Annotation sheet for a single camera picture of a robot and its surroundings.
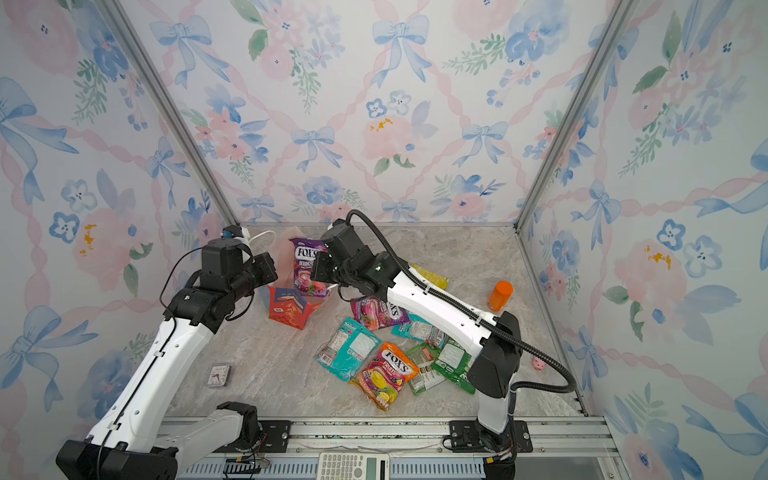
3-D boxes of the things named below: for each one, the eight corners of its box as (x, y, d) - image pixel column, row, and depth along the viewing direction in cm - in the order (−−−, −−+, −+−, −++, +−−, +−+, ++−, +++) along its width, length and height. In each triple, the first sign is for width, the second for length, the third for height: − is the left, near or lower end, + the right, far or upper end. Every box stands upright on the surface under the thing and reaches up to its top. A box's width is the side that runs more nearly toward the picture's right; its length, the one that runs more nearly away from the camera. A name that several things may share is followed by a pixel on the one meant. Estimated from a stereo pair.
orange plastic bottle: (487, 313, 98) (497, 295, 90) (484, 298, 102) (493, 280, 93) (504, 313, 98) (515, 295, 90) (500, 299, 102) (511, 280, 93)
